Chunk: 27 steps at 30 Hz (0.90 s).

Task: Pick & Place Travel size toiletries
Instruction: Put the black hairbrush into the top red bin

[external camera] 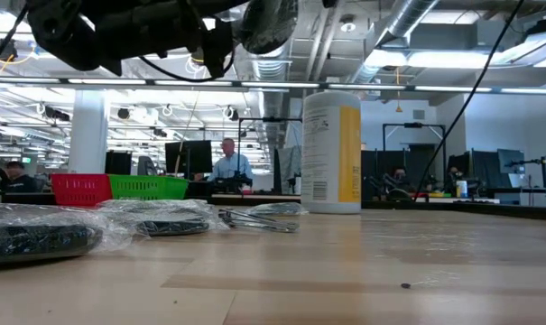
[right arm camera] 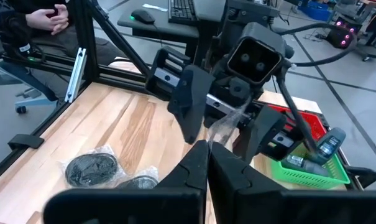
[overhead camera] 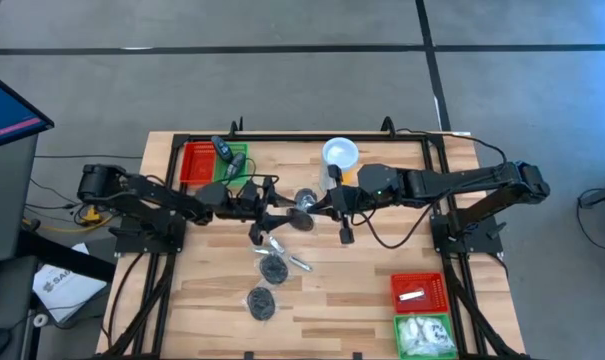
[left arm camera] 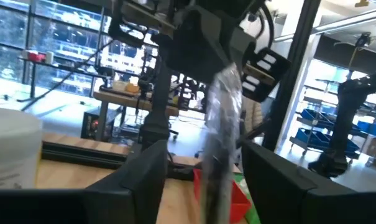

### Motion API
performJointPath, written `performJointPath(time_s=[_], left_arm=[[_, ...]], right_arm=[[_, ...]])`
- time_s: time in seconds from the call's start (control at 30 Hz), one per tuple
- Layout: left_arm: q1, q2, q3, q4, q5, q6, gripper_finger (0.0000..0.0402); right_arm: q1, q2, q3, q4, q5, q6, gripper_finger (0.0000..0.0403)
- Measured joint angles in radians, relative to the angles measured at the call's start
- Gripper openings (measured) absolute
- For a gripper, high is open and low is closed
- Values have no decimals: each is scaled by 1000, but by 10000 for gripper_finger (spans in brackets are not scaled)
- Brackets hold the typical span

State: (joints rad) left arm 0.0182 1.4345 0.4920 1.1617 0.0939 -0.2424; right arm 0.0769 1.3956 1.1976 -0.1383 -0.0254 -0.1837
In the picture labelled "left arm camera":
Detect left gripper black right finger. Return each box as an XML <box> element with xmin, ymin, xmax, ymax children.
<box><xmin>242</xmin><ymin>141</ymin><xmax>376</xmax><ymax>224</ymax></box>

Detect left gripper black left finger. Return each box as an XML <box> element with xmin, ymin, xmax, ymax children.
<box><xmin>0</xmin><ymin>139</ymin><xmax>168</xmax><ymax>224</ymax></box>

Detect black hair ties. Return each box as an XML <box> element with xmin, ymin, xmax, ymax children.
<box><xmin>199</xmin><ymin>62</ymin><xmax>245</xmax><ymax>224</ymax></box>

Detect green plastic basket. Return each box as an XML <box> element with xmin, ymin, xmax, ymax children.
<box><xmin>232</xmin><ymin>174</ymin><xmax>262</xmax><ymax>224</ymax></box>

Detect red plastic basket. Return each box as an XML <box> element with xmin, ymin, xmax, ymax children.
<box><xmin>192</xmin><ymin>167</ymin><xmax>252</xmax><ymax>224</ymax></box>

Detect blue storage bin cart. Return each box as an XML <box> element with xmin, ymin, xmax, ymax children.
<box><xmin>288</xmin><ymin>107</ymin><xmax>376</xmax><ymax>158</ymax></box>

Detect black computer box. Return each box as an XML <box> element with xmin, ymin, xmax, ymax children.
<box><xmin>80</xmin><ymin>107</ymin><xmax>110</xmax><ymax>140</ymax></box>

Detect wooden workbench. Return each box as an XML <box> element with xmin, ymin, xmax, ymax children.
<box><xmin>93</xmin><ymin>89</ymin><xmax>181</xmax><ymax>141</ymax></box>

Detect black floor-standing equipment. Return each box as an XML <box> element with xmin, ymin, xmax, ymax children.
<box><xmin>307</xmin><ymin>70</ymin><xmax>376</xmax><ymax>180</ymax></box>

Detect white canister with yellow label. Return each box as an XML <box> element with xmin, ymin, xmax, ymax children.
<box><xmin>0</xmin><ymin>107</ymin><xmax>43</xmax><ymax>190</ymax></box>

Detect black side table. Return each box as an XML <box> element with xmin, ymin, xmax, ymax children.
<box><xmin>16</xmin><ymin>55</ymin><xmax>112</xmax><ymax>103</ymax></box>

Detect silver ceiling pipe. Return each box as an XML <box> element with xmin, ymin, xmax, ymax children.
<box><xmin>273</xmin><ymin>5</ymin><xmax>376</xmax><ymax>44</ymax></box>

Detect red container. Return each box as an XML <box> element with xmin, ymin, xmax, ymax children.
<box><xmin>27</xmin><ymin>51</ymin><xmax>47</xmax><ymax>63</ymax></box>

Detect black aluminium rig frame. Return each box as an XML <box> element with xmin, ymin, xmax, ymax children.
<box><xmin>41</xmin><ymin>0</ymin><xmax>323</xmax><ymax>181</ymax></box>

